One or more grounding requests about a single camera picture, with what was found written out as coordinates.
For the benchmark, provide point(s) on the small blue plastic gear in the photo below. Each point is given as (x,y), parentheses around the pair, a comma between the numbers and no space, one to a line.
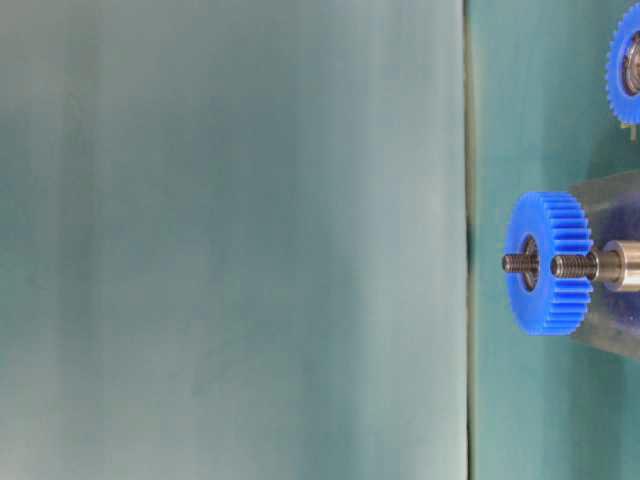
(622,68)

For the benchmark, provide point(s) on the steel threaded shaft under gear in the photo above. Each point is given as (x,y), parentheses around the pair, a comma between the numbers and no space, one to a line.
(520,263)

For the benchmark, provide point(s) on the large blue plastic gear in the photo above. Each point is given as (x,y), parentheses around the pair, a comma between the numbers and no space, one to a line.
(557,224)

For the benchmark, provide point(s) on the steel threaded shaft with collar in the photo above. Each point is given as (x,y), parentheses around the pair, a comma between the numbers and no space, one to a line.
(616,266)

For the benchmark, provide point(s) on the clear acrylic base block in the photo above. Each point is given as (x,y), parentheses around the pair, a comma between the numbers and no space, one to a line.
(611,205)

